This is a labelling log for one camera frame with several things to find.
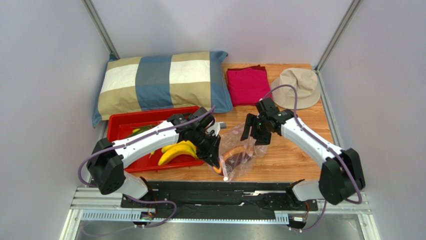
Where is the fake green onion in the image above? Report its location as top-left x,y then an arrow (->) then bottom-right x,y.
130,124 -> 157,136

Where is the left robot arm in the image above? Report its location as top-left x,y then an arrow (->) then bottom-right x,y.
82,107 -> 221,199

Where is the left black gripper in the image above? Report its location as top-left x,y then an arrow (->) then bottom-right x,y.
190,128 -> 221,169

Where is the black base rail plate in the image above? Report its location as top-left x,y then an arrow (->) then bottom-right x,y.
101,179 -> 350,222

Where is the yellow fake banana bunch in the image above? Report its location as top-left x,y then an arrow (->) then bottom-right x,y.
157,141 -> 197,166

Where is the fake orange bread slice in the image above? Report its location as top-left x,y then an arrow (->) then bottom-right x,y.
211,145 -> 255,176

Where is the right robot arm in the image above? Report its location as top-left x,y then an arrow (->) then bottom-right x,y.
241,97 -> 366,205

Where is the plaid pillow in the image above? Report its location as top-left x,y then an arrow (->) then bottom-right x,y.
91,50 -> 233,127

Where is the magenta folded cloth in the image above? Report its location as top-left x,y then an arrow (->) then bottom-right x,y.
226,65 -> 271,107

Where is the red plastic tray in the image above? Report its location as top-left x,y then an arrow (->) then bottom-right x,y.
106,106 -> 204,173

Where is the right aluminium frame post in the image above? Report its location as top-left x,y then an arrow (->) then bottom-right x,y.
314,0 -> 363,73

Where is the left aluminium frame post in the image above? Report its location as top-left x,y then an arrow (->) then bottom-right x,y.
82,0 -> 120,59

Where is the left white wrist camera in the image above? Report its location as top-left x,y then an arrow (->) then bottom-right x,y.
206,122 -> 227,136

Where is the beige bucket hat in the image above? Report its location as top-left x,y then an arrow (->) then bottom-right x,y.
270,67 -> 321,110

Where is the clear zip top bag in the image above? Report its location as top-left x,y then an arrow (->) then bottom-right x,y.
210,123 -> 268,182

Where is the aluminium frame post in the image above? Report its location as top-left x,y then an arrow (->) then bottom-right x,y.
314,0 -> 363,73
82,0 -> 120,59

